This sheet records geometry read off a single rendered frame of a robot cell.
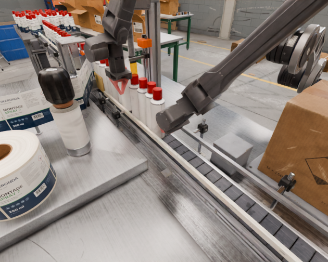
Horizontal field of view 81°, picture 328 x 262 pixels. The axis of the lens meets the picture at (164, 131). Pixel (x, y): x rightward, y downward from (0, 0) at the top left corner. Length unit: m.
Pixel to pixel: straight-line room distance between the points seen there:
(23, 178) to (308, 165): 0.74
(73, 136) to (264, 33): 0.59
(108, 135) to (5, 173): 0.37
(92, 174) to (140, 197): 0.17
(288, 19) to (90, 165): 0.64
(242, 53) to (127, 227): 0.52
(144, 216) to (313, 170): 0.48
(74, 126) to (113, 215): 0.30
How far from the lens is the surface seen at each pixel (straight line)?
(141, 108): 0.78
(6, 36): 5.49
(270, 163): 0.72
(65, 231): 0.65
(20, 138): 0.67
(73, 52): 1.16
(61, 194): 0.66
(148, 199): 0.64
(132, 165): 0.67
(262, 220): 0.61
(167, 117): 0.50
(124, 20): 0.68
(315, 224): 0.56
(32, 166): 0.59
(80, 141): 0.71
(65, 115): 0.65
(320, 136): 0.62
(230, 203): 0.56
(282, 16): 0.43
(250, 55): 0.44
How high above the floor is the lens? 1.37
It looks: 38 degrees down
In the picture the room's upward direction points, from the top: straight up
